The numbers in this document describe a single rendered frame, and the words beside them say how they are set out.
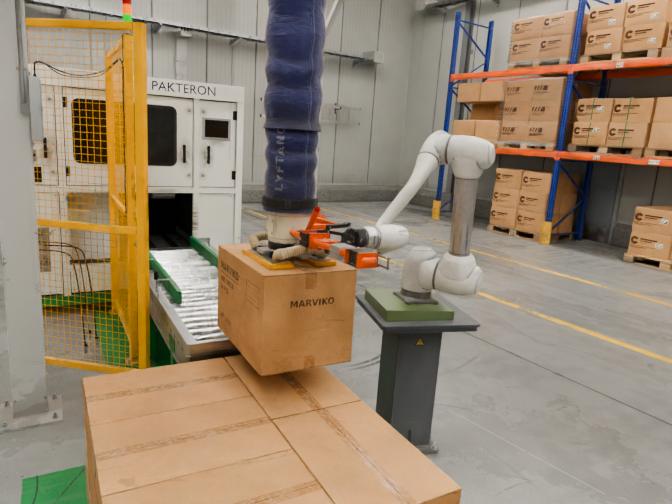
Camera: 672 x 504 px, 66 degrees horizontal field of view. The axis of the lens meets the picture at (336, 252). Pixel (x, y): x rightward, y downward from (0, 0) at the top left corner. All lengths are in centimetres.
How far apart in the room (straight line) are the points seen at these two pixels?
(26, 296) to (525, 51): 906
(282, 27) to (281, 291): 98
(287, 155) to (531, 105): 835
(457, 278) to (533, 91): 787
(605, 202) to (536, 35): 324
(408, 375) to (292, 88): 150
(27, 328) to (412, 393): 202
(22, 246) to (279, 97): 159
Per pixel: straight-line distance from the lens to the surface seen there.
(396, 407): 279
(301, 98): 207
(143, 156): 306
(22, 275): 308
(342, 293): 210
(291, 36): 210
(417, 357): 271
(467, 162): 237
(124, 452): 193
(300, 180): 208
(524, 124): 1021
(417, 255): 259
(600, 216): 1083
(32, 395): 331
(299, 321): 205
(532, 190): 1008
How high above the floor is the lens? 158
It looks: 12 degrees down
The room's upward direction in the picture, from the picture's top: 4 degrees clockwise
